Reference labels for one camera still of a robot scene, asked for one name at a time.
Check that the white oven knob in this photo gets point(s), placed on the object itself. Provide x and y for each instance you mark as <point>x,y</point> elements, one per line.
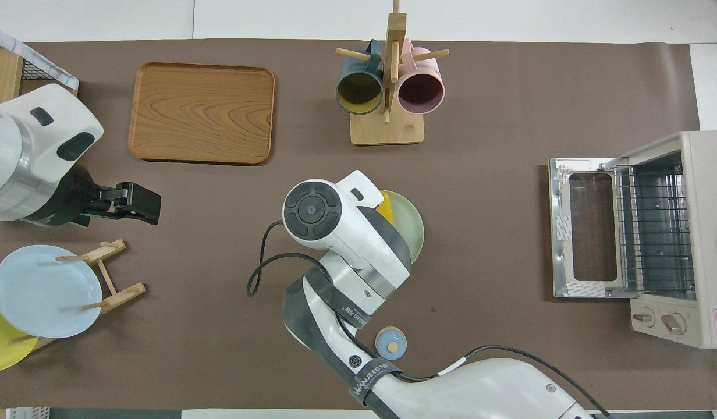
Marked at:
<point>674,323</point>
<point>643,317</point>

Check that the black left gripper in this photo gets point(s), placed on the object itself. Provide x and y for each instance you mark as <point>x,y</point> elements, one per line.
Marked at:
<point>61,198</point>

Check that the yellow corn cob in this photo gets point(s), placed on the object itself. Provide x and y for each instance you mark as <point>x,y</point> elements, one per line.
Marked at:
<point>385,210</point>

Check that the wooden plate rack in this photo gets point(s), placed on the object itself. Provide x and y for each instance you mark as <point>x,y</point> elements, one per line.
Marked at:
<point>123,294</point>

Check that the small blue bell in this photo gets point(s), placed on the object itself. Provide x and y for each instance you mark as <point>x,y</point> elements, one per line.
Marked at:
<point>391,344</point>

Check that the yellow plate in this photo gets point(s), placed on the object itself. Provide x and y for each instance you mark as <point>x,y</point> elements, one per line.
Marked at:
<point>0,355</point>

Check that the pink mug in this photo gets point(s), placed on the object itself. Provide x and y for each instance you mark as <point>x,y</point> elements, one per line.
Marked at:
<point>421,93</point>

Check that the wooden mug rack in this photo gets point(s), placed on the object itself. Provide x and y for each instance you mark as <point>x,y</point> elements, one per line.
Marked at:
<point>387,134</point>

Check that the brown wooden tray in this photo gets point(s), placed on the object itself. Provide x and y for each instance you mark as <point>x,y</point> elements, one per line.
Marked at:
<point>201,113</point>

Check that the light blue plate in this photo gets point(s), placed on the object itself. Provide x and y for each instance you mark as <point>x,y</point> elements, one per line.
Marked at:
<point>38,297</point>

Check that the wooden two-tier shelf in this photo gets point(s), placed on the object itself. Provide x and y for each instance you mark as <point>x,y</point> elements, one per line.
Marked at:
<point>0,75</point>

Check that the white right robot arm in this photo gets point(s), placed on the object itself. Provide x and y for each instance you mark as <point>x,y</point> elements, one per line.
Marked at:
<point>358,256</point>

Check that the brown table mat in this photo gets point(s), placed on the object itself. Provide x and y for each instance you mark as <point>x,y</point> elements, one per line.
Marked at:
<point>498,116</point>

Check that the dark blue mug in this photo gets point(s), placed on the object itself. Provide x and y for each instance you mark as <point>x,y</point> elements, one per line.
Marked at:
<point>358,93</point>

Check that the white toaster oven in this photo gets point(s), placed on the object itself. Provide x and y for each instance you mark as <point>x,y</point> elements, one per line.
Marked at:
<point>710,233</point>

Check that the oven door with glass window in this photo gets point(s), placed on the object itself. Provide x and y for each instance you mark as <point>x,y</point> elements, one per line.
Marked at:
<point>559,262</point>

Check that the pale green plate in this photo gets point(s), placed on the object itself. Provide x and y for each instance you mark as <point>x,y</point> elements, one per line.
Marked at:
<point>408,227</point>

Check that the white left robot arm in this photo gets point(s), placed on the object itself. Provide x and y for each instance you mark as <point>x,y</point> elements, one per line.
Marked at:
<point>32,134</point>

